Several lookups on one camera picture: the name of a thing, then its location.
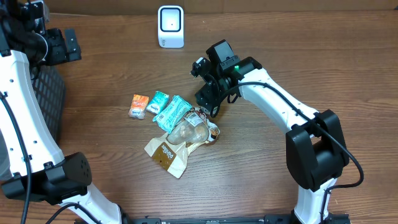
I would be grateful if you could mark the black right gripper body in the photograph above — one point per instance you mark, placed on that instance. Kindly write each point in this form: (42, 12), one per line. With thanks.
(215, 94)

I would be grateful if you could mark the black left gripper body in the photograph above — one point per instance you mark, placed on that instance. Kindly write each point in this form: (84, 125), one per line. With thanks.
(58, 45)

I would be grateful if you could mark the long teal wipes pack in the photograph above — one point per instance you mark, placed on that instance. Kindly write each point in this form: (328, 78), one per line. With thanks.
(172, 114)

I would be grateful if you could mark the teal gum packet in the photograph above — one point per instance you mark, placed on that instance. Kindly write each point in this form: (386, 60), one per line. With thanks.
(158, 102)

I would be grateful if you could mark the brown bread pouch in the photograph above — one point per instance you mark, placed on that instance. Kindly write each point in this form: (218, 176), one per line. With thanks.
(171, 151)

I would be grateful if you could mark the orange snack packet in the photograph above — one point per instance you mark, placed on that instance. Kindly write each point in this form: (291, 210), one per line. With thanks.
(138, 106)

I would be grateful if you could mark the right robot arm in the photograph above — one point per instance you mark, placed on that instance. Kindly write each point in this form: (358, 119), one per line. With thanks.
(315, 144)

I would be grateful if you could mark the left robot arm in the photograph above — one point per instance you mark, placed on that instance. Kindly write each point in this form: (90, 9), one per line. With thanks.
(32, 97)

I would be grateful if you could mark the white barcode scanner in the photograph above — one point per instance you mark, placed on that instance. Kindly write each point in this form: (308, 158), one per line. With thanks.
(170, 26)

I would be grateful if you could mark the grey plastic shopping basket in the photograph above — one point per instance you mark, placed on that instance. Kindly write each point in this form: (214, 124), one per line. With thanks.
(49, 89)

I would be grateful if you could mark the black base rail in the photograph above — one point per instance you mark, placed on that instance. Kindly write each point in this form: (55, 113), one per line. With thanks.
(211, 221)

